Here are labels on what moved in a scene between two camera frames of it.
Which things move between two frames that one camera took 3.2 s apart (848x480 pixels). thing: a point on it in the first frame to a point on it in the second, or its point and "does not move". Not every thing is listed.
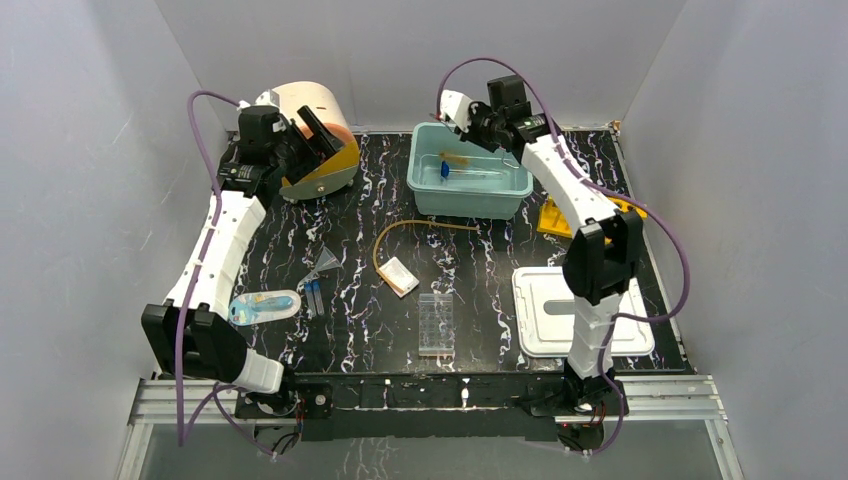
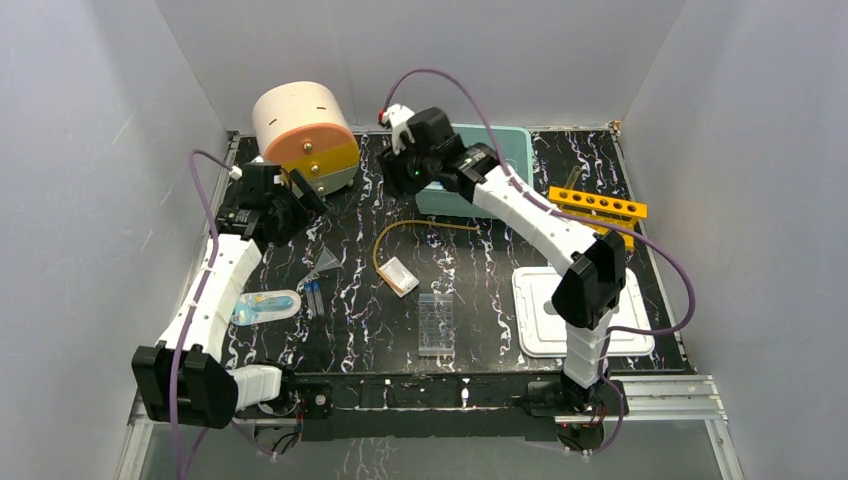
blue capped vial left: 310,299 does not move
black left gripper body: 299,142 to 296,196
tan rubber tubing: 383,277 does not move
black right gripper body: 482,126 to 407,173
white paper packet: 397,277 does not move
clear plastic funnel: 327,261 does not move
